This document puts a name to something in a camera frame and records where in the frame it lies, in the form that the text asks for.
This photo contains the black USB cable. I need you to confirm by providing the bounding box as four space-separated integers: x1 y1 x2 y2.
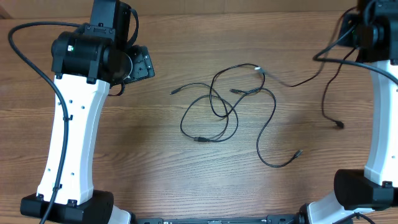
229 55 358 169
169 63 361 144

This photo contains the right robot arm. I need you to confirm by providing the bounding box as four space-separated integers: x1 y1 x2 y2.
296 1 397 223

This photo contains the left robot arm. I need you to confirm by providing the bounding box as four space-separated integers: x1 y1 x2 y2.
20 0 155 223

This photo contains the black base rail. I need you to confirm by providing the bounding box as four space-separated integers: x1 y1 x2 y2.
133 214 306 224

